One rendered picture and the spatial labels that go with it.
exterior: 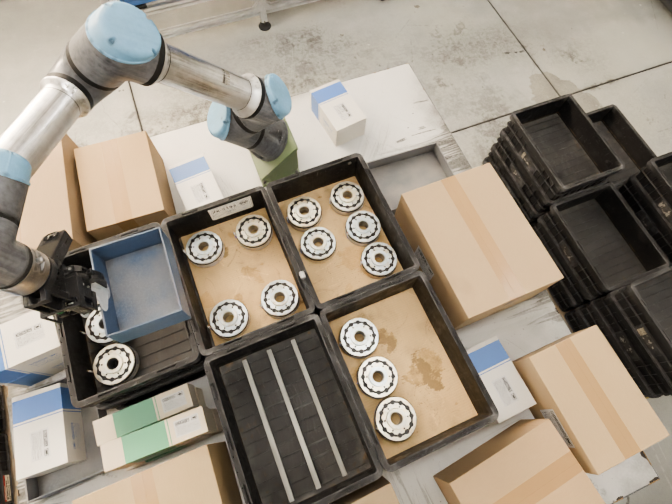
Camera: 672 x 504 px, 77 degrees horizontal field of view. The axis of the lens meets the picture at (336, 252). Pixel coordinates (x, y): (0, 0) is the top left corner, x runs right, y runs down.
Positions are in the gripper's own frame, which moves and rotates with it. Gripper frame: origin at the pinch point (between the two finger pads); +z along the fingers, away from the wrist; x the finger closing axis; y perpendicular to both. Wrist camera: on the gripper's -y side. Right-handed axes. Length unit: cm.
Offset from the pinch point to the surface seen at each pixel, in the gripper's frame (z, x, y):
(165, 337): 29.0, -0.7, 4.7
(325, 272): 33, 46, 2
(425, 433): 34, 55, 50
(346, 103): 41, 74, -57
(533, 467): 33, 76, 65
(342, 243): 34, 53, -5
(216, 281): 30.5, 15.8, -6.0
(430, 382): 35, 61, 39
